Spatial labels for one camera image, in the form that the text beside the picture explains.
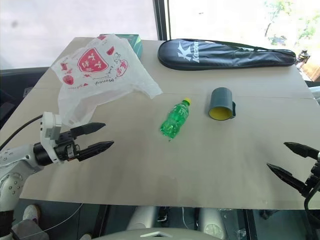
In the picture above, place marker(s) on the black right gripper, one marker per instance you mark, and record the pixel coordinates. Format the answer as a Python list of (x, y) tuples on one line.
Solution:
[(315, 178)]

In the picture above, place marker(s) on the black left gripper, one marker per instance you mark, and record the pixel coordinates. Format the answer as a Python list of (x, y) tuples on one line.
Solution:
[(65, 150)]

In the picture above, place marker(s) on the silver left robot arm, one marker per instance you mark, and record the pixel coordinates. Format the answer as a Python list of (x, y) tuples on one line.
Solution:
[(15, 155)]

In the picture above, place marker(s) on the white red-printed plastic bag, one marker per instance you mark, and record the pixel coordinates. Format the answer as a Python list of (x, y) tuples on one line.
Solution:
[(100, 75)]

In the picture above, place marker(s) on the black table leg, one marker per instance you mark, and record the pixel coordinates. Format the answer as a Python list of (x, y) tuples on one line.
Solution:
[(250, 225), (102, 220)]

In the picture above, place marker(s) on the green bottle with yellow cap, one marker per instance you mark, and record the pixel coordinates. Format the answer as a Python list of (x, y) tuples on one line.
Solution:
[(176, 117)]

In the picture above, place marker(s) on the dark grey furniture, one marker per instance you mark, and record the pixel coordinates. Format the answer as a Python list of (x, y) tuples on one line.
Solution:
[(12, 100)]

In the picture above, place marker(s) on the white shoe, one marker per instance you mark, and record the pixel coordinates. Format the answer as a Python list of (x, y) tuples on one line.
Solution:
[(31, 212)]

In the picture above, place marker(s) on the brown wooden crate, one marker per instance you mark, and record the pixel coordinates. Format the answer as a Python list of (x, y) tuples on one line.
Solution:
[(313, 71)]

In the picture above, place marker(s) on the grey cup with yellow inside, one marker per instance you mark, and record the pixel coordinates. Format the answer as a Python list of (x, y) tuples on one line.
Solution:
[(220, 100)]

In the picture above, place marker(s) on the green cardboard box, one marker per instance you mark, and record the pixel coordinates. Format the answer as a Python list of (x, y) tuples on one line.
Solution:
[(135, 43)]

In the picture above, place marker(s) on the small dark metal fixture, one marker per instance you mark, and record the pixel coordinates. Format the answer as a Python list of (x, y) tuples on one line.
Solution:
[(303, 56)]

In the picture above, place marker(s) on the grey trouser leg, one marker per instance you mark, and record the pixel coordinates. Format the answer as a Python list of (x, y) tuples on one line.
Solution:
[(27, 231)]

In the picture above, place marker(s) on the black Kason racket bag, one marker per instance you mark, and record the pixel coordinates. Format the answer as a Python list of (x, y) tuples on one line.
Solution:
[(225, 56)]

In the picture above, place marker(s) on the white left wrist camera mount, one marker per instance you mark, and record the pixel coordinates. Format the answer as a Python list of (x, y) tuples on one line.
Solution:
[(48, 125)]

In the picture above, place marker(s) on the dark window frame post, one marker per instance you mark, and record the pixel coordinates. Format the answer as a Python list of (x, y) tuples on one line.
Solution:
[(161, 20)]

